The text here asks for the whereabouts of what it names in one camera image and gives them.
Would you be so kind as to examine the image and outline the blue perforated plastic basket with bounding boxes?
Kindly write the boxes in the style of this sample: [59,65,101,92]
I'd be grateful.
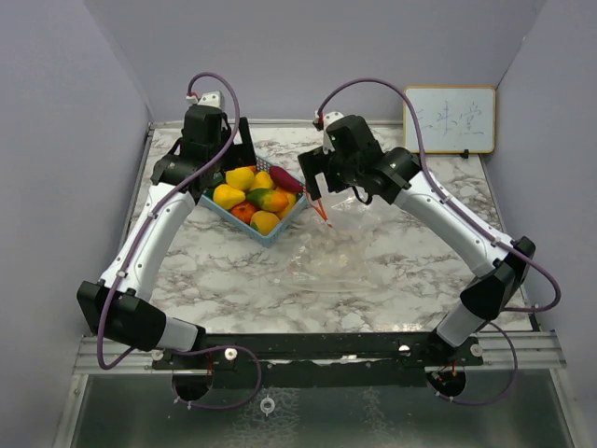
[201,158,306,247]

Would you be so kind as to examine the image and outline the orange tangerine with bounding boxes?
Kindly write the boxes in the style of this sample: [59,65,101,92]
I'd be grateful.
[230,201,258,225]

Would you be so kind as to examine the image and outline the yellow bell pepper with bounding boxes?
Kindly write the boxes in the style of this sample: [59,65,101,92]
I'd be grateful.
[250,171,276,191]

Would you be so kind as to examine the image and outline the purple cable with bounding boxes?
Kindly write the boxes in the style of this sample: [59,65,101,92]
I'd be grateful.
[318,77,562,406]
[96,72,263,411]

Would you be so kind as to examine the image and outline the yellow orange fruit front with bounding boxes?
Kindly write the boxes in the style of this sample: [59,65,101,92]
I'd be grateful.
[250,210,280,236]

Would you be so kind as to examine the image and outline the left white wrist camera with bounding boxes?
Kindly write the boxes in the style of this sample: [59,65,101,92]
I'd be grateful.
[186,91,225,110]

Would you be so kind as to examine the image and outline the aluminium rail frame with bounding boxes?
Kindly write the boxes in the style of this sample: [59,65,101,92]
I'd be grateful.
[74,331,566,375]

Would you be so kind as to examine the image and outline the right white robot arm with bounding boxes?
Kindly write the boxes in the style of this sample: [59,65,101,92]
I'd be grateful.
[298,113,535,365]

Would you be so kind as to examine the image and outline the small whiteboard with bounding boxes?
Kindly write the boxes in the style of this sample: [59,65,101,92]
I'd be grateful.
[405,86,496,154]

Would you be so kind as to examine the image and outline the red zipper clear bag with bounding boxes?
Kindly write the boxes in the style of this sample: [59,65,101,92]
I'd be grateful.
[303,192,384,245]

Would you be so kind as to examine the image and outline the yellow pear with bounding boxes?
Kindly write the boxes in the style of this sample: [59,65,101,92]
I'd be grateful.
[213,183,245,210]
[225,167,255,191]

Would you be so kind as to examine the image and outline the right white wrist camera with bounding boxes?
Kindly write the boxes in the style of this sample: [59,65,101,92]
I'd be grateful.
[312,111,344,154]

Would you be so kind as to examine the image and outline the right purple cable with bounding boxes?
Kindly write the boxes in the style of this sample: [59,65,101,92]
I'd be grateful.
[318,77,562,406]

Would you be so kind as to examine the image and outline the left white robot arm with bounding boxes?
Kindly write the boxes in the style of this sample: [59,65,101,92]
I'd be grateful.
[76,105,256,369]

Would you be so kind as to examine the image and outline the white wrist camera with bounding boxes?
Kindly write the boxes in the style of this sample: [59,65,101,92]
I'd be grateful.
[186,91,225,110]
[312,111,344,154]

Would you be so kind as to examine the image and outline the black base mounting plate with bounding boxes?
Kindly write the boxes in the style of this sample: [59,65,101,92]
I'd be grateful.
[152,332,483,389]

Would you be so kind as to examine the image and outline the green orange mango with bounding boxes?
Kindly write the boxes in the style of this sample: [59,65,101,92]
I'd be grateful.
[246,189,289,213]

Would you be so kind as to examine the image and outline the clear bag white zipper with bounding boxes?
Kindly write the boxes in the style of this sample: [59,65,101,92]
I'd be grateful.
[275,228,382,294]

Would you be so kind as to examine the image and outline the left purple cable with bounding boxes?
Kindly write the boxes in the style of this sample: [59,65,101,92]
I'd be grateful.
[96,72,263,411]

